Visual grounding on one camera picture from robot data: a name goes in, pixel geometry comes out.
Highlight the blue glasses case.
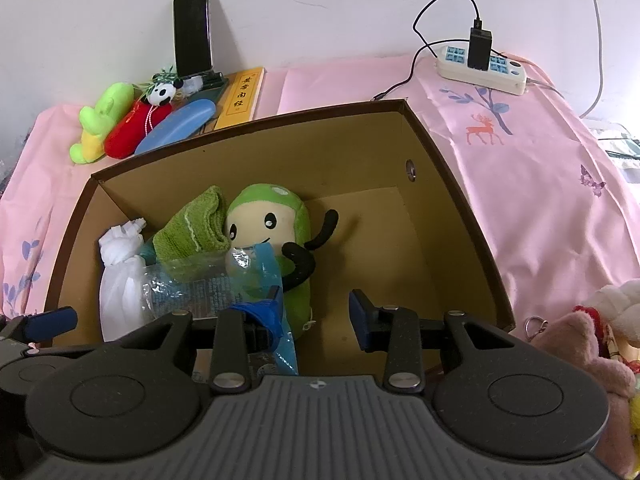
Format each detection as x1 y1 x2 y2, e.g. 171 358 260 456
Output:
134 99 217 156

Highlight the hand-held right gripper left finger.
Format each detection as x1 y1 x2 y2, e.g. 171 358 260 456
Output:
106 285 285 395

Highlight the green towel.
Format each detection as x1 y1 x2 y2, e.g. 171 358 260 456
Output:
151 185 232 281

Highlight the black smartphone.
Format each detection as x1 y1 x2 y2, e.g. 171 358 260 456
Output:
173 0 215 77

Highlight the dark green notebook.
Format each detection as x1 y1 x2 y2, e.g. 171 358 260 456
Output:
187 77 231 136

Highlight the white power strip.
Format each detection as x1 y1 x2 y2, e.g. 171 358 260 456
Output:
437 45 529 96

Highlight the clear plastic bottle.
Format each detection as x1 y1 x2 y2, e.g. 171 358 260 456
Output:
140 242 301 376

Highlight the pink printed bedsheet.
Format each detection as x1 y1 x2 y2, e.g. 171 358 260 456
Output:
0 52 640 351

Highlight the small panda plush toy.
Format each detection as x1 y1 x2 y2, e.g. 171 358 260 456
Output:
139 66 203 107

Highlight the black charger plug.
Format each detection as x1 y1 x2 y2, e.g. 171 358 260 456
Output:
468 19 493 71

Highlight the green and yellow plush toy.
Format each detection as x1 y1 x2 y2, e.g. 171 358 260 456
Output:
69 82 136 164

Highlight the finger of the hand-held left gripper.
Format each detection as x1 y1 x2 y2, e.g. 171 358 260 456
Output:
0 306 79 346

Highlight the black cable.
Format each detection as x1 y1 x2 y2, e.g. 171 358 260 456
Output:
372 0 483 102

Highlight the pink plush toy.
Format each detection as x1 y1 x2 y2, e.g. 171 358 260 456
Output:
537 310 638 476

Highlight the blue mesh bath puff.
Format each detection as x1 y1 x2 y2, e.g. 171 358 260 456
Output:
137 241 161 267

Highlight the striped cloth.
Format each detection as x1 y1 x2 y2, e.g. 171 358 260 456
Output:
590 120 640 161

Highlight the black phone stand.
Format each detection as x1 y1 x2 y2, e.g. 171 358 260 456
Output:
180 71 228 92

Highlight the brown cardboard box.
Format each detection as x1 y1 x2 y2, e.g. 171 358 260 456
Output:
39 99 516 361

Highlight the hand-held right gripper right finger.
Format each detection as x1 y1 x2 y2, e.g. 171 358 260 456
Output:
348 287 527 395

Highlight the red pepper plush toy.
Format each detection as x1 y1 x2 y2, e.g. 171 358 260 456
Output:
104 99 176 160

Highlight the white cloth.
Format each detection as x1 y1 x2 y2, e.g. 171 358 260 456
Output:
97 217 156 343

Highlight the yellow book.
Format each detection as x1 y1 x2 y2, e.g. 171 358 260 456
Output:
214 66 266 131

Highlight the white plush toy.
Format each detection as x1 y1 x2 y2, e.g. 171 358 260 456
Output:
582 277 640 348

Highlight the green bean plush toy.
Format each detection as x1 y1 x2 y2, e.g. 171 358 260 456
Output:
224 183 340 343

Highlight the white cable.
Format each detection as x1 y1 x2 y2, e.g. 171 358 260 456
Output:
580 0 603 120

